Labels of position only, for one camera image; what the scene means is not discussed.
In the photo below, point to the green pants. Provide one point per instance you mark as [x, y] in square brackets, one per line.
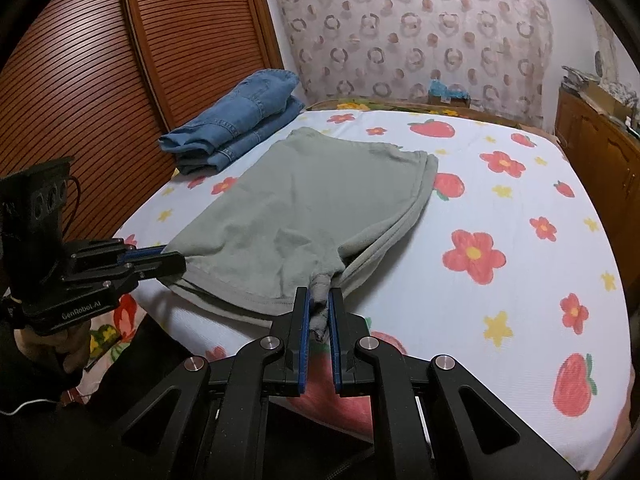
[310, 200]

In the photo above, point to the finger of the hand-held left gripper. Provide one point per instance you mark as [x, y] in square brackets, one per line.
[150, 254]
[160, 266]

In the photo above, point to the folded blue jeans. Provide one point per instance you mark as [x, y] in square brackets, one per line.
[235, 115]

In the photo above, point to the wooden louvered wardrobe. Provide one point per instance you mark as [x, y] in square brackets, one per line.
[125, 85]

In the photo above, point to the person's left hand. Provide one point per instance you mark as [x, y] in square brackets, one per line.
[67, 350]

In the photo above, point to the stack of printed papers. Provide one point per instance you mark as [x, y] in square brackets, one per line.
[579, 76]

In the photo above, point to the blue cloth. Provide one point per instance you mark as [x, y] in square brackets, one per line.
[447, 89]

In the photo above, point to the white floral bed sheet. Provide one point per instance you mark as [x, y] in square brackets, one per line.
[500, 200]

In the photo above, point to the circle patterned sheer curtain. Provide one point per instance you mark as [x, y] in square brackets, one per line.
[400, 25]

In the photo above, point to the wooden side cabinet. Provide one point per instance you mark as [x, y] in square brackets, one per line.
[600, 160]

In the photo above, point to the open cardboard box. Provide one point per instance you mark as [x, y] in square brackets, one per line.
[605, 101]

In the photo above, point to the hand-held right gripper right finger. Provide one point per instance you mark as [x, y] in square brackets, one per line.
[336, 340]

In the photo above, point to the beige window curtain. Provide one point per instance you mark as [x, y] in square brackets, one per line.
[606, 45]

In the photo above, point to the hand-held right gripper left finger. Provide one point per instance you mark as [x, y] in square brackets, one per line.
[301, 340]

